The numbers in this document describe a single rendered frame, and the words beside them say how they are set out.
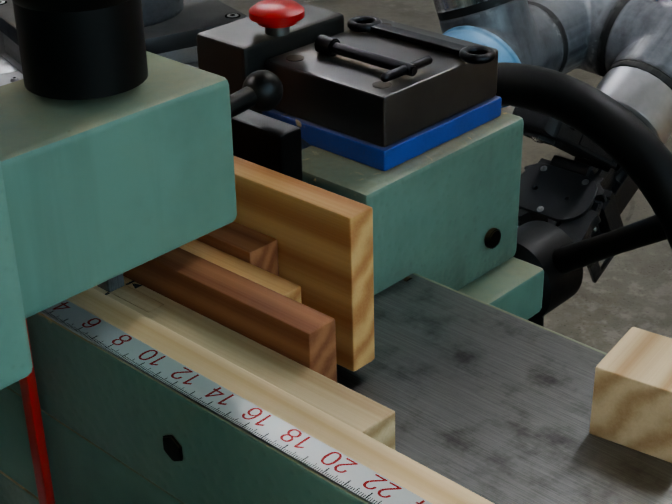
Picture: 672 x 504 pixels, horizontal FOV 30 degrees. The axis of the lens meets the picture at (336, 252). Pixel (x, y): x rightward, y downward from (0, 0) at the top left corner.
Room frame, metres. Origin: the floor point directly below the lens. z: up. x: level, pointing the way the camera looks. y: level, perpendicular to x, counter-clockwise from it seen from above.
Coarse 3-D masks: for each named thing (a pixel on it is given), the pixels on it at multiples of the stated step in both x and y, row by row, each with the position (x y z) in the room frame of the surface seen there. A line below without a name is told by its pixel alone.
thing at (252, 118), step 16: (256, 112) 0.58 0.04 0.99; (240, 128) 0.57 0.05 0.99; (256, 128) 0.56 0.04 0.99; (272, 128) 0.56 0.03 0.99; (288, 128) 0.56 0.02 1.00; (240, 144) 0.57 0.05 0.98; (256, 144) 0.56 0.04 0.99; (272, 144) 0.55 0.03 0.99; (288, 144) 0.55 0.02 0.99; (304, 144) 0.62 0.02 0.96; (256, 160) 0.56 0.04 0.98; (272, 160) 0.55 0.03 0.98; (288, 160) 0.55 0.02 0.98
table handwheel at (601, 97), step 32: (512, 64) 0.76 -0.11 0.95; (512, 96) 0.74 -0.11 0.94; (544, 96) 0.72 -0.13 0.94; (576, 96) 0.71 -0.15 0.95; (608, 96) 0.71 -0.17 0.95; (576, 128) 0.71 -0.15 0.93; (608, 128) 0.69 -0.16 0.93; (640, 128) 0.69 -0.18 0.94; (640, 160) 0.68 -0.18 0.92; (544, 224) 0.75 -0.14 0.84; (640, 224) 0.68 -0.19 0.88; (544, 256) 0.72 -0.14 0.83; (576, 256) 0.71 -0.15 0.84; (608, 256) 0.70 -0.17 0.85; (544, 288) 0.71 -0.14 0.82; (576, 288) 0.73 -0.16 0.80
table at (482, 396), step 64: (384, 320) 0.53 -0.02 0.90; (448, 320) 0.53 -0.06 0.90; (512, 320) 0.53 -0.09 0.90; (384, 384) 0.48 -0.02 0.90; (448, 384) 0.48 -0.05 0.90; (512, 384) 0.48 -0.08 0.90; (576, 384) 0.48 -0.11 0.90; (0, 448) 0.49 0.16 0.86; (64, 448) 0.45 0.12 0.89; (448, 448) 0.43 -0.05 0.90; (512, 448) 0.43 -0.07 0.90; (576, 448) 0.43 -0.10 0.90
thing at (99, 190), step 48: (0, 96) 0.49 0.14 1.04; (144, 96) 0.49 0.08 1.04; (192, 96) 0.49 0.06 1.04; (0, 144) 0.44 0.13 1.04; (48, 144) 0.44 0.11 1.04; (96, 144) 0.45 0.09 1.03; (144, 144) 0.47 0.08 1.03; (192, 144) 0.49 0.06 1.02; (48, 192) 0.44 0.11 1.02; (96, 192) 0.45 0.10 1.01; (144, 192) 0.47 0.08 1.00; (192, 192) 0.49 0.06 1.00; (48, 240) 0.43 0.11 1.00; (96, 240) 0.45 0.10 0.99; (144, 240) 0.47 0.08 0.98; (192, 240) 0.49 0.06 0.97; (48, 288) 0.43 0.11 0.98
